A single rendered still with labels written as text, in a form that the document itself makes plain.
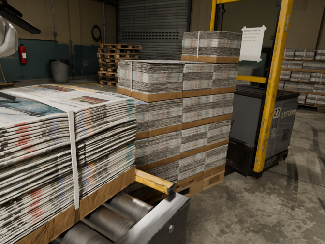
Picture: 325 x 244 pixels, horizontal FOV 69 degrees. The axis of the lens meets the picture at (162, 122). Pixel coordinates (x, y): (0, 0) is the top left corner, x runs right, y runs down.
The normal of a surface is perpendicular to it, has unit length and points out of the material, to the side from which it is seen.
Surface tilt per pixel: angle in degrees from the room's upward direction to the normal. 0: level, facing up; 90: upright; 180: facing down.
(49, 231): 92
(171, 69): 90
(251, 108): 90
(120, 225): 30
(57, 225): 91
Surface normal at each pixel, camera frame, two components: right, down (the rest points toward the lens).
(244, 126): -0.79, 0.14
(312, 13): -0.55, 0.22
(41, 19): 0.83, 0.19
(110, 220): -0.24, -0.72
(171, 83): 0.63, 0.25
